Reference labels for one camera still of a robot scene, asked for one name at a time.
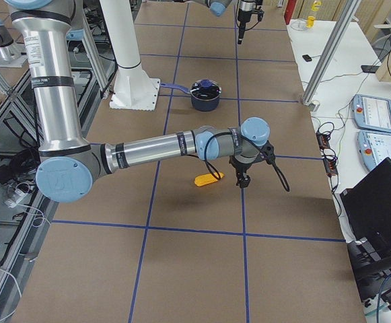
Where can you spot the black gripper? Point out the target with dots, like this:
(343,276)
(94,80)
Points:
(240,165)
(242,14)

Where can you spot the glass pot lid blue knob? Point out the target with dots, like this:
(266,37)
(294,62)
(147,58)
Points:
(205,88)

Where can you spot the upper teach pendant tablet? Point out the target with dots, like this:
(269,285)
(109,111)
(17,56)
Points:
(372,113)

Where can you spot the dark blue saucepan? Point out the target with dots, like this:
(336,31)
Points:
(203,104)

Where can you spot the aluminium frame post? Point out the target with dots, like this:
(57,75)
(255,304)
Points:
(330,48)

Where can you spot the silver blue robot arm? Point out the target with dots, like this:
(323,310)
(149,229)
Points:
(69,163)
(218,8)

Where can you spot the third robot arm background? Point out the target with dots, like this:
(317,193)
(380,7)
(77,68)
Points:
(12,54)

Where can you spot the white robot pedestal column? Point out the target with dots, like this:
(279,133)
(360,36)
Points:
(133,88)

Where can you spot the lower teach pendant tablet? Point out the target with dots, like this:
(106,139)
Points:
(374,147)

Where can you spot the black power brick floor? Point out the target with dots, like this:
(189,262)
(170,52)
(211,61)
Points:
(6,174)

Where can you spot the yellow toy corn cob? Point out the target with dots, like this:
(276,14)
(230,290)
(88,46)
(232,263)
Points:
(205,179)

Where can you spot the black laptop computer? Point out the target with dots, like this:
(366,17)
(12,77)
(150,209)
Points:
(368,206)

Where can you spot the black phone on table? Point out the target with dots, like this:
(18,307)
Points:
(307,58)

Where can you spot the yellow cup on table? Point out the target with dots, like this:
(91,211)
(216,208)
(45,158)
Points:
(310,21)

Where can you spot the black monitor stand base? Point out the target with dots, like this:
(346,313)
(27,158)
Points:
(372,271)

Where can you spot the black orange adapter box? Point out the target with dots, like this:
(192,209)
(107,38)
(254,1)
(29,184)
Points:
(323,141)

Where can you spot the teach pendant tablet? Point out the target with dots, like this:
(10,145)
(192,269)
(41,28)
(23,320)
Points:
(372,113)
(374,147)

